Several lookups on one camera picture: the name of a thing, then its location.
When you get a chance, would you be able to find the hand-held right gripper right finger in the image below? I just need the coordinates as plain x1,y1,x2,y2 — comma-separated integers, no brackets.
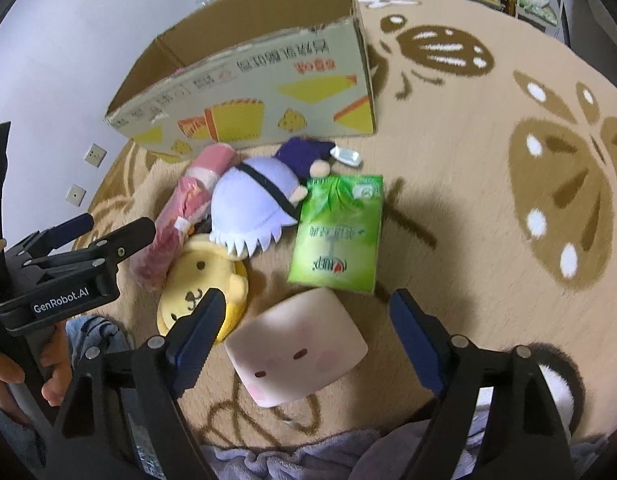
389,287,577,480

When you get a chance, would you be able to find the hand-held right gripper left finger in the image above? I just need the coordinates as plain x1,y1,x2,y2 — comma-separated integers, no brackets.
41,287,228,480

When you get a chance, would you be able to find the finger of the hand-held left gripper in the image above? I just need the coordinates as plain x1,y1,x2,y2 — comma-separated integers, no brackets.
26,217,158,282
5,212,96,262

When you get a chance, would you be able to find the yellow dog plush toy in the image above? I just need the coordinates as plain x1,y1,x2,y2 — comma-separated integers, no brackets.
157,234,249,343

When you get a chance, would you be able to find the pink plush toy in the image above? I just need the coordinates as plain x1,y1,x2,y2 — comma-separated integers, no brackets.
130,143,236,288

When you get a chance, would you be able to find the white marshmallow plush toy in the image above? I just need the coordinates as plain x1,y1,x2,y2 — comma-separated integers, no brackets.
224,287,368,408

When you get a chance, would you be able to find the purple plush doll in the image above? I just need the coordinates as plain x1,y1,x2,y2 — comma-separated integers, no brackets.
208,136,364,260

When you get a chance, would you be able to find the green tissue pack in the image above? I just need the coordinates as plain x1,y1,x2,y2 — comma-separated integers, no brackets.
287,174,384,295

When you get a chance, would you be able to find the printed cardboard box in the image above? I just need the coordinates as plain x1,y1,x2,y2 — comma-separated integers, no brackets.
103,0,378,161

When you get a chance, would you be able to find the person's left hand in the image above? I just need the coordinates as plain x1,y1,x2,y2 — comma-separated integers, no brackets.
0,327,74,421

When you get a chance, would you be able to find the person's blue jeans leg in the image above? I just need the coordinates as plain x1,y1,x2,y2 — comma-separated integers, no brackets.
0,315,136,480

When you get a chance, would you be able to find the lavender fleece blanket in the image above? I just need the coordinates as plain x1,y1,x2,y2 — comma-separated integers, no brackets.
201,425,609,480

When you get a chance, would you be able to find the beige patterned rug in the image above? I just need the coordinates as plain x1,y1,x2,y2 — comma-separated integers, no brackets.
71,0,617,453

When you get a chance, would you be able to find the green item on cart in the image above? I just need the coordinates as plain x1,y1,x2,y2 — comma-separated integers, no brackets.
517,0,559,27

